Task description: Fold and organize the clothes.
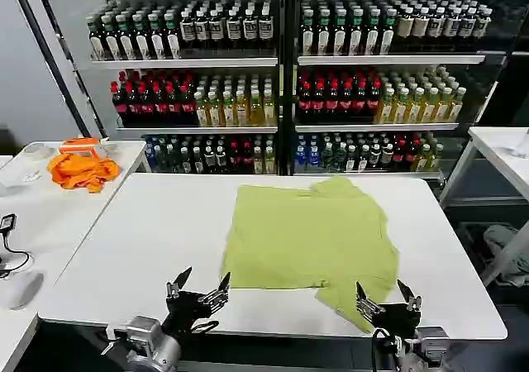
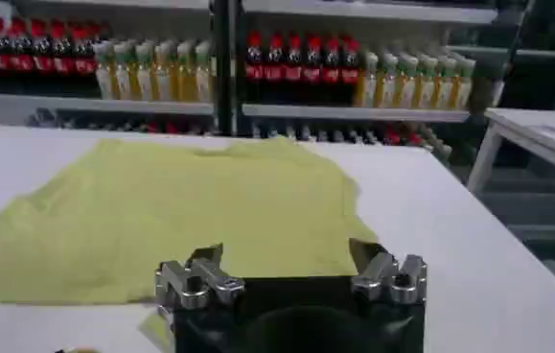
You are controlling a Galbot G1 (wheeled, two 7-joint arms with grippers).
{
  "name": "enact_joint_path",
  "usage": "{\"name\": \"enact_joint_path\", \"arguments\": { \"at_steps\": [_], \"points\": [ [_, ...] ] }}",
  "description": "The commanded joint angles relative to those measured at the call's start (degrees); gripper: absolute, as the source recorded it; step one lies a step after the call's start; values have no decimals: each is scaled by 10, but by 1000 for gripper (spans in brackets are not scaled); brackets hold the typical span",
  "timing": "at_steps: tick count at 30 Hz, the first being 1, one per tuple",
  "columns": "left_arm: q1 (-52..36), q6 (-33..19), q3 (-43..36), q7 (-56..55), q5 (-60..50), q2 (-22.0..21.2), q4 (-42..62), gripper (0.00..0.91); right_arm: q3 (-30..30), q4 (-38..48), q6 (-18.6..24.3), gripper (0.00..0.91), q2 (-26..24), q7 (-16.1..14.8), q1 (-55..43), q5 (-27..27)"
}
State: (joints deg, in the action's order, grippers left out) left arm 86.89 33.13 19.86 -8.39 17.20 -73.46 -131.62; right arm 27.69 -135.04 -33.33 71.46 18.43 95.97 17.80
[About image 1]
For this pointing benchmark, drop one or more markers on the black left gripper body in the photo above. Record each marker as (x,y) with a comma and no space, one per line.
(186,308)

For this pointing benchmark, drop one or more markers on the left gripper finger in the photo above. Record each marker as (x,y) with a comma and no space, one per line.
(177,286)
(218,292)

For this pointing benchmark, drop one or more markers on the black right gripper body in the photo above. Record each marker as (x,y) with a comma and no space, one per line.
(396,318)

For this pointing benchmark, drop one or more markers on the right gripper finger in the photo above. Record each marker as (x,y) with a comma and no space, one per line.
(411,299)
(367,303)

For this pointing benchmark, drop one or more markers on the light green shirt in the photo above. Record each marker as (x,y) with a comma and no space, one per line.
(306,239)

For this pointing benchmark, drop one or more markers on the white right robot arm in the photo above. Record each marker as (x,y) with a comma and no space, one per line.
(430,347)

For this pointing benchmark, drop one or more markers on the black storage crate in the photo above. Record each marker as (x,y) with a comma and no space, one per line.
(471,239)

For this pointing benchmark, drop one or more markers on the grey cloth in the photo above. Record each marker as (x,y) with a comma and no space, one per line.
(502,244)

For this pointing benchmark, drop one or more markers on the orange cloth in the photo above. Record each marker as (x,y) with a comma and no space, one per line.
(80,171)

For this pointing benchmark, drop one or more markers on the white computer mouse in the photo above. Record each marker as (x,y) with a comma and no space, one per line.
(25,290)

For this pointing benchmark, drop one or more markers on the orange and white box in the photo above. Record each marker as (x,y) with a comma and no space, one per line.
(80,144)

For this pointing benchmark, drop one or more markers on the white side table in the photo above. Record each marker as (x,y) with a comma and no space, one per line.
(496,149)

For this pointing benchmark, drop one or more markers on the clear plastic wrapper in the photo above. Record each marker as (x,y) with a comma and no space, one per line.
(32,176)

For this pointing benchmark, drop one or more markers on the clear plastic item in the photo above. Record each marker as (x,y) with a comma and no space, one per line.
(521,144)

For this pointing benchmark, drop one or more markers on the white tape roll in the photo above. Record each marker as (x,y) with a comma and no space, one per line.
(39,149)

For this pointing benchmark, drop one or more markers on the shelf rack with bottles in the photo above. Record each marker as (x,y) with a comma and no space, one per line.
(380,87)
(194,87)

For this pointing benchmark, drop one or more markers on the black slanted metal pole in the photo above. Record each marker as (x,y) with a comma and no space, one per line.
(53,53)

